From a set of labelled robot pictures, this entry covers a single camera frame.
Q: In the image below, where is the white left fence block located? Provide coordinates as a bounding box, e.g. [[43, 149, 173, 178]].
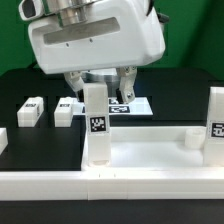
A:
[[0, 128, 8, 155]]

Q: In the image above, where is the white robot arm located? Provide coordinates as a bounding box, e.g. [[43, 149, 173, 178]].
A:
[[18, 0, 169, 103]]

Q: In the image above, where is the fiducial marker sheet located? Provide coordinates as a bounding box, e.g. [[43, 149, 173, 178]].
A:
[[72, 96, 154, 118]]

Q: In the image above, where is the white front fence bar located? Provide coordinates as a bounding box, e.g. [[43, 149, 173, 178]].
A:
[[0, 169, 224, 201]]

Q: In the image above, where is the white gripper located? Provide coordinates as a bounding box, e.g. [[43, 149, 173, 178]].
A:
[[28, 0, 165, 103]]

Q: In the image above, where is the white desk top tray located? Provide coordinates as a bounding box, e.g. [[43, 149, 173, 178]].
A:
[[80, 126, 209, 172]]

